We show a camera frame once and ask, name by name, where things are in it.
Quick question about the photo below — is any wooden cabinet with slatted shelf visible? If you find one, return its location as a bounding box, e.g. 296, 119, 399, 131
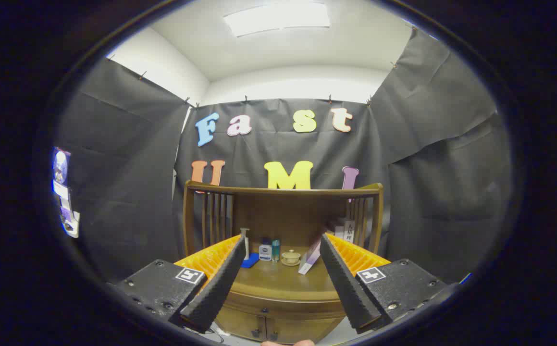
182, 180, 384, 345

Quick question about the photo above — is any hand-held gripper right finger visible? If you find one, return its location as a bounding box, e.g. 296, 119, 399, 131
319, 233, 447, 334

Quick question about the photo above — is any wooden countertop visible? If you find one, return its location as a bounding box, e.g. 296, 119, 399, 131
225, 250, 351, 301

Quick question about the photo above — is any black backdrop cloth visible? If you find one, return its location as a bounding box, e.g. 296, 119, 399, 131
55, 26, 514, 284

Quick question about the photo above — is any wooden drawer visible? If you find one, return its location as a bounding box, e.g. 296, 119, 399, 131
221, 288, 347, 319

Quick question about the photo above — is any purple and white book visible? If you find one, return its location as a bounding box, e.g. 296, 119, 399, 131
298, 235, 323, 275

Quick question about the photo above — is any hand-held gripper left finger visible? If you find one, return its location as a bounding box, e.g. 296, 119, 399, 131
115, 235, 248, 334

